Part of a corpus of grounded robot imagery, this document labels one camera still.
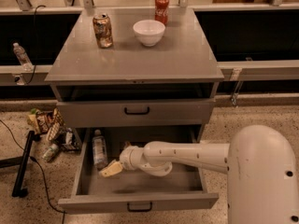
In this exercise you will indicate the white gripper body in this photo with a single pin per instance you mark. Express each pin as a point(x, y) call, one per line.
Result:
point(127, 158)

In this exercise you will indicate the clear plastic bottle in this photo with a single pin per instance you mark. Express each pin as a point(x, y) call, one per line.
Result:
point(99, 150)

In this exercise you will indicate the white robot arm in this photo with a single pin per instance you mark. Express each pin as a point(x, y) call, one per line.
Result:
point(259, 162)

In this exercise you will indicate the closed grey upper drawer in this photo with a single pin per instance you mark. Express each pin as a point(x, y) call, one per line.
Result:
point(162, 113)

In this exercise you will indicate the open grey lower drawer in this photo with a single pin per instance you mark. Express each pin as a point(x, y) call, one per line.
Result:
point(184, 188)

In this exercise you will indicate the crushed plastic bottle on floor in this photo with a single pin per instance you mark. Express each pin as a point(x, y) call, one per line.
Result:
point(50, 153)

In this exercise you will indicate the grey drawer cabinet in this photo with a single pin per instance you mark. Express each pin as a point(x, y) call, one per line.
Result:
point(181, 66)

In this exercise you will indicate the clear water bottle on ledge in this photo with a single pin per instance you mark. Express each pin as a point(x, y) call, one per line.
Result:
point(22, 57)

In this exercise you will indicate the snack bag pile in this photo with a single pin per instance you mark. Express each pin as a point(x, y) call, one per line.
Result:
point(51, 123)

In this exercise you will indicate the black stand leg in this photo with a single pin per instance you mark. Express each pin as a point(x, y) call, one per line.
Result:
point(21, 162)

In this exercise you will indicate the white bowl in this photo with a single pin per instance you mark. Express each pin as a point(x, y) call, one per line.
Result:
point(149, 32)

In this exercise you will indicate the brown patterned soda can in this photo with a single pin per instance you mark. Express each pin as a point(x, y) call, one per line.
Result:
point(103, 30)

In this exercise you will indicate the red cola can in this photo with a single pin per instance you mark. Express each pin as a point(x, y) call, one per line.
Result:
point(161, 11)

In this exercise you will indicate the black upper drawer handle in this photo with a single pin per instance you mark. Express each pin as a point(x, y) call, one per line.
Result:
point(131, 112)

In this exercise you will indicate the black drawer handle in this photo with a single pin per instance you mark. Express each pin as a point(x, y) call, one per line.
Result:
point(131, 112)
point(139, 207)

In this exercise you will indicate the black lower drawer handle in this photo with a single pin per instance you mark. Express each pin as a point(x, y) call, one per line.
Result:
point(139, 207)

